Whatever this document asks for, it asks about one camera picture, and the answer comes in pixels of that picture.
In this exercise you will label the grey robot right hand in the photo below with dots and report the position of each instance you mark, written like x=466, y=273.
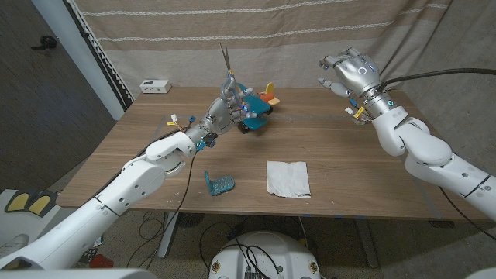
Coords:
x=358, y=73

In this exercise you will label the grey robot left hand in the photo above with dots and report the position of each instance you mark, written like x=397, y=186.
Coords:
x=219, y=116

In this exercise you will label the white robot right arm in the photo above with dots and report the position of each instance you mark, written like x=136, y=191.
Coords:
x=426, y=149

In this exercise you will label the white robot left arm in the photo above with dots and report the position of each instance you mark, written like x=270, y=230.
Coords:
x=139, y=182

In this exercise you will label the teal and orange toy airplane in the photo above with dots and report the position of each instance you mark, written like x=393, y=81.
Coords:
x=257, y=104

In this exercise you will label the clear drinking glass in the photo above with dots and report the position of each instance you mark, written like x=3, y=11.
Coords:
x=360, y=121

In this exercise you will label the teal toy flip phone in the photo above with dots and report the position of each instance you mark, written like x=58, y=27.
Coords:
x=222, y=184

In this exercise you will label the white tissue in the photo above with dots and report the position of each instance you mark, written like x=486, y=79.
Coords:
x=287, y=179

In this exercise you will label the white power strip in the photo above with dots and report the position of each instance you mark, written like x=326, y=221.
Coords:
x=155, y=86

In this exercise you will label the beige striped curtain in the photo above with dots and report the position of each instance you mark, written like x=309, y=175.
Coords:
x=174, y=50

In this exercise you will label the white table leg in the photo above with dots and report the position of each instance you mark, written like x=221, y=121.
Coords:
x=167, y=236

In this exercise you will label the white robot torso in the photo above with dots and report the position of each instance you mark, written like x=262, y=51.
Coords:
x=267, y=255

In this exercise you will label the grey table leg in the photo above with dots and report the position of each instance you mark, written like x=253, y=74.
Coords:
x=366, y=244

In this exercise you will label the white tube with label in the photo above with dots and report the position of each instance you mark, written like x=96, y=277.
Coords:
x=99, y=241

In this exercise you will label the dark wooden door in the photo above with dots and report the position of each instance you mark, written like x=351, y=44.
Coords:
x=38, y=116

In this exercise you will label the red floor object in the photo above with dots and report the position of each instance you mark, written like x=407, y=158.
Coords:
x=101, y=261

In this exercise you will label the black floor gadget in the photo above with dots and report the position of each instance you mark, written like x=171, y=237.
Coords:
x=88, y=255

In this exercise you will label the yellow and black foot pedal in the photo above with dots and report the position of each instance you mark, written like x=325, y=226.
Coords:
x=17, y=201
x=43, y=201

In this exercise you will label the white sneaker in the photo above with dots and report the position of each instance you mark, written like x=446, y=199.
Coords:
x=13, y=245

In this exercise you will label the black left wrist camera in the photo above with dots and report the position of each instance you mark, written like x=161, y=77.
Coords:
x=209, y=140

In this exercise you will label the white door frame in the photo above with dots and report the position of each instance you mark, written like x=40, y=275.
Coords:
x=77, y=50

